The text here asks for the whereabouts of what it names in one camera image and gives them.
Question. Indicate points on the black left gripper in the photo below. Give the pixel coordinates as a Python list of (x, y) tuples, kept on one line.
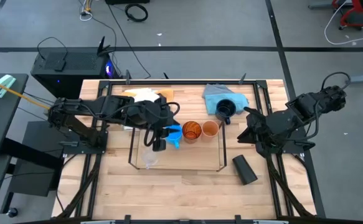
[(150, 113)]

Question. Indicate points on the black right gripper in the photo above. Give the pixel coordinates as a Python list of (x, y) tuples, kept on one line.
[(259, 130)]

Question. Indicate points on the blue plastic mug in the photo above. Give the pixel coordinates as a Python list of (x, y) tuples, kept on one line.
[(176, 139)]

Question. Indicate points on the small clear glass mug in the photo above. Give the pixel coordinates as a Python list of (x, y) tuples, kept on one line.
[(150, 158)]

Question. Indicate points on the clear acrylic tray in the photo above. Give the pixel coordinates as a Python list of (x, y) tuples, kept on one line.
[(184, 157)]

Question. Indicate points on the orange translucent tumbler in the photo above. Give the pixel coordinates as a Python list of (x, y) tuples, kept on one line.
[(191, 130)]

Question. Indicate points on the tall black tumbler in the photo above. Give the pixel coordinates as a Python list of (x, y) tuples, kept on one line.
[(245, 170)]

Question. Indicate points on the glossy black mug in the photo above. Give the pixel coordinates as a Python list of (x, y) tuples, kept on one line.
[(225, 109)]

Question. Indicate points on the white cloth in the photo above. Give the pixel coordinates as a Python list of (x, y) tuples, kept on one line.
[(145, 95)]

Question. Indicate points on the peach plastic cup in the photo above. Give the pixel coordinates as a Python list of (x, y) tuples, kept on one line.
[(210, 129)]

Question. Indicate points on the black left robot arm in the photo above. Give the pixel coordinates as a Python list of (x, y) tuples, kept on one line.
[(87, 107)]

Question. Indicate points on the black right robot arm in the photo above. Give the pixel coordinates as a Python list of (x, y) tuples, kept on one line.
[(309, 105)]

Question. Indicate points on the light blue cloth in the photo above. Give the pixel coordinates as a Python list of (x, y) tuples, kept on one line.
[(242, 101)]

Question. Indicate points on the yellow cloth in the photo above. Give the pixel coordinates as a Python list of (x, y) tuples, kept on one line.
[(168, 93)]

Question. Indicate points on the grey cloth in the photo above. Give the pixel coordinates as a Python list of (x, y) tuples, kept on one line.
[(214, 88)]

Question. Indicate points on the black wifi antenna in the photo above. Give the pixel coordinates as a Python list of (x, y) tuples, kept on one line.
[(101, 46)]

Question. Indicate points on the black computer tower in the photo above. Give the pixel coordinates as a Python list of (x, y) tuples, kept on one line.
[(75, 62)]

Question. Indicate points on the small black box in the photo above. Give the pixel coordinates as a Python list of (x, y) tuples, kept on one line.
[(59, 65)]

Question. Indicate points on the black cabinet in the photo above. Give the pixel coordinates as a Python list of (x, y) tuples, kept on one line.
[(31, 180)]

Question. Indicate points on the black desk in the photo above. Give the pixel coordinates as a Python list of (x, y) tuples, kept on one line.
[(3, 124)]

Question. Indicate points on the black caster wheel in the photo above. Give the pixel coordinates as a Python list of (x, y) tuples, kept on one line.
[(12, 212)]

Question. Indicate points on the mint green stapler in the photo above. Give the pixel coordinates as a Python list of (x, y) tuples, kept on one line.
[(5, 81)]

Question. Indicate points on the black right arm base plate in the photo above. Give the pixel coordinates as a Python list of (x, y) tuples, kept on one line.
[(305, 145)]

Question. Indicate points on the black aluminium table frame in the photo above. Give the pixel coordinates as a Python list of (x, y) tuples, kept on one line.
[(181, 82)]

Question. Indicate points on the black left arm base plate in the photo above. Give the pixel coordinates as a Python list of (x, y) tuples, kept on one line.
[(75, 149)]

